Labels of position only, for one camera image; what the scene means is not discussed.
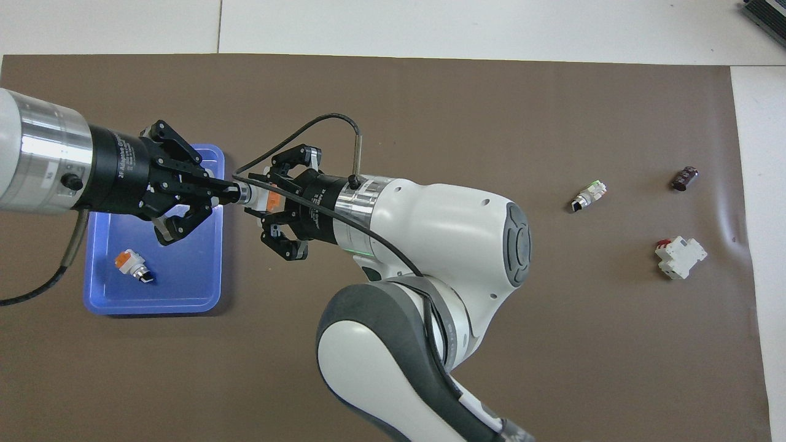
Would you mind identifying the white circuit breaker red lever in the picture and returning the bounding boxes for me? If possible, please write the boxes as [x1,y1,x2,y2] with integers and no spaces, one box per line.
[654,236,708,281]

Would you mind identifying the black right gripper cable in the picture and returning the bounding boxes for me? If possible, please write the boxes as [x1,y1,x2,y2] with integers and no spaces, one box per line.
[233,113,470,369]

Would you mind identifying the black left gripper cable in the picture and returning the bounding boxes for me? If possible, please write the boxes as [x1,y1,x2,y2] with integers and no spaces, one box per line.
[0,209,90,306]

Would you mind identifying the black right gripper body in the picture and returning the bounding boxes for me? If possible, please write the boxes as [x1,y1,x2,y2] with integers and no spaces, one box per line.
[292,172,348,246]

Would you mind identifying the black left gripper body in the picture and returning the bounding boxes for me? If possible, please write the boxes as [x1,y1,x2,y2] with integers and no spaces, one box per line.
[86,123,157,219]

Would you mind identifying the green-backed selector switch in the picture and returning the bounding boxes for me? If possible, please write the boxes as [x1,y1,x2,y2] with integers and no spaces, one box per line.
[569,179,609,214]

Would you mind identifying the dark cylindrical capacitor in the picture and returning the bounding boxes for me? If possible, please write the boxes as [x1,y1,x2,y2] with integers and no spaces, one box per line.
[671,165,699,192]

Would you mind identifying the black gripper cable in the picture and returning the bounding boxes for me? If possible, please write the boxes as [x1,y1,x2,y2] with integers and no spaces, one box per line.
[0,209,90,306]
[233,113,470,369]

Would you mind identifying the black finned power unit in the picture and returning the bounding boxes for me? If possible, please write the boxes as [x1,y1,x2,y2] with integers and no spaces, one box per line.
[739,0,786,33]

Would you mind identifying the brown paper table mat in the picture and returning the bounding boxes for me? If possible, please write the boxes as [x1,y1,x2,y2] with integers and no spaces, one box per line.
[0,53,773,442]

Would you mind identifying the blue plastic tray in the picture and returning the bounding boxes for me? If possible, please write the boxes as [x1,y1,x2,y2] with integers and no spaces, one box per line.
[83,144,225,316]

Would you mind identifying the orange-backed selector switch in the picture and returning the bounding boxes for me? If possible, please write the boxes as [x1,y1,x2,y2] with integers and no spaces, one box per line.
[114,249,155,284]

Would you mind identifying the selector switch orange green block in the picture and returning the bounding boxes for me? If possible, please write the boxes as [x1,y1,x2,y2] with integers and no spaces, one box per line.
[236,181,286,212]

